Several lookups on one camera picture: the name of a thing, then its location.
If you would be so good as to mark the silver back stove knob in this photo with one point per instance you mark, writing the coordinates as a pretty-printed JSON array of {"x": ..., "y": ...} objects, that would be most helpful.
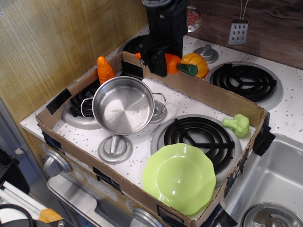
[{"x": 209, "y": 54}]

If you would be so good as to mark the front right black burner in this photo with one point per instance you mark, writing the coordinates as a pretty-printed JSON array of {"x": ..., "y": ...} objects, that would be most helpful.
[{"x": 220, "y": 144}]

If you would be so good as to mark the silver middle stove knob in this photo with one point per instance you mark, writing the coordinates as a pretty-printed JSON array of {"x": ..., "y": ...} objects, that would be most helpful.
[{"x": 160, "y": 113}]

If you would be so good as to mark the orange toy carrot green top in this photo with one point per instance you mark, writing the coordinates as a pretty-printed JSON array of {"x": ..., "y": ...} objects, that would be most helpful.
[{"x": 174, "y": 65}]

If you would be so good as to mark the brown cardboard fence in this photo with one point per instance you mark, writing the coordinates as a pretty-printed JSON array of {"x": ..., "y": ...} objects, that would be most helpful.
[{"x": 209, "y": 95}]

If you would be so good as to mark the silver oven door handle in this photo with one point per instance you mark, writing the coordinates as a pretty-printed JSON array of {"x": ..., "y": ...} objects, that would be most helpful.
[{"x": 77, "y": 200}]

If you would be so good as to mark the orange cloth scrap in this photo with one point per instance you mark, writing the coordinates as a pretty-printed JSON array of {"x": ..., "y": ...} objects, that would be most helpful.
[{"x": 49, "y": 215}]

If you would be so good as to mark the silver sink basin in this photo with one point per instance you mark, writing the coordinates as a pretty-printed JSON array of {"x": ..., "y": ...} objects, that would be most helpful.
[{"x": 270, "y": 191}]

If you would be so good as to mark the metal skimmer ladle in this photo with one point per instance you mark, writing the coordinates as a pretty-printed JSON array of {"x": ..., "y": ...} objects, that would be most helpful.
[{"x": 194, "y": 17}]

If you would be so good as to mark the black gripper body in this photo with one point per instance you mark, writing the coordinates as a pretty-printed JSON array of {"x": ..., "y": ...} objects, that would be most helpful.
[{"x": 167, "y": 21}]

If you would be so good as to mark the green toy broccoli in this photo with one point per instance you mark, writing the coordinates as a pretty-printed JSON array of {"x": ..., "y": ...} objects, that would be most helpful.
[{"x": 239, "y": 124}]

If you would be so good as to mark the orange toy carrot tip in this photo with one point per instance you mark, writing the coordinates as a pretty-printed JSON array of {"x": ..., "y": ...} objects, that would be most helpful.
[{"x": 104, "y": 70}]

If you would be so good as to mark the metal slotted spatula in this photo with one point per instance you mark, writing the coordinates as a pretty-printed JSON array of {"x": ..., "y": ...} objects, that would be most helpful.
[{"x": 239, "y": 27}]

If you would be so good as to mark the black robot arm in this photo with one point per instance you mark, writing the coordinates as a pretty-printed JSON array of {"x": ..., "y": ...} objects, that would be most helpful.
[{"x": 167, "y": 20}]

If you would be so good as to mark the front left black burner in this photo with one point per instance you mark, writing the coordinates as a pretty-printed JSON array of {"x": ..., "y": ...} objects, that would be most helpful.
[{"x": 78, "y": 111}]

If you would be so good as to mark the orange toy pumpkin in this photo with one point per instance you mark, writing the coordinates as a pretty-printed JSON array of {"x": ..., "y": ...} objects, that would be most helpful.
[{"x": 197, "y": 60}]

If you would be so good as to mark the silver stove knob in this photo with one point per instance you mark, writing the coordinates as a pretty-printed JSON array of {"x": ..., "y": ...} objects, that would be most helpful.
[
  {"x": 209, "y": 54},
  {"x": 160, "y": 113},
  {"x": 115, "y": 149}
]

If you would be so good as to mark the back right black burner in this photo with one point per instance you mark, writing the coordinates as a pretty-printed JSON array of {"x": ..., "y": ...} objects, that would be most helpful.
[{"x": 250, "y": 80}]

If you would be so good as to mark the small steel pot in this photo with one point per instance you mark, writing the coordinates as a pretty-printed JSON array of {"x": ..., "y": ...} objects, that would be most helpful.
[{"x": 124, "y": 105}]

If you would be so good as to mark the silver oven dial left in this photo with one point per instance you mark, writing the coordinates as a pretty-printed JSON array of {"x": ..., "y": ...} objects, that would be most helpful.
[{"x": 55, "y": 164}]

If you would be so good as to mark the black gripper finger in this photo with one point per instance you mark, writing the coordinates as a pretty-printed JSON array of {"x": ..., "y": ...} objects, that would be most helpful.
[
  {"x": 146, "y": 58},
  {"x": 157, "y": 64}
]

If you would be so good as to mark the silver oven dial right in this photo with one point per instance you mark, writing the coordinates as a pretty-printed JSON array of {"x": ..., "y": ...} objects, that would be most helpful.
[{"x": 142, "y": 218}]

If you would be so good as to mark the silver front stove knob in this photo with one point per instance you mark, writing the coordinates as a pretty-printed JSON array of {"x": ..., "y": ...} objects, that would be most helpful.
[{"x": 115, "y": 149}]

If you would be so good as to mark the light green plastic plate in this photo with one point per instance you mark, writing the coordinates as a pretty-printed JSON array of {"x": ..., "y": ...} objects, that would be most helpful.
[{"x": 180, "y": 176}]

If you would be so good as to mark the silver oven dial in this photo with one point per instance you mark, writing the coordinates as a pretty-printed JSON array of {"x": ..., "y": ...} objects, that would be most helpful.
[
  {"x": 55, "y": 164},
  {"x": 142, "y": 218}
]

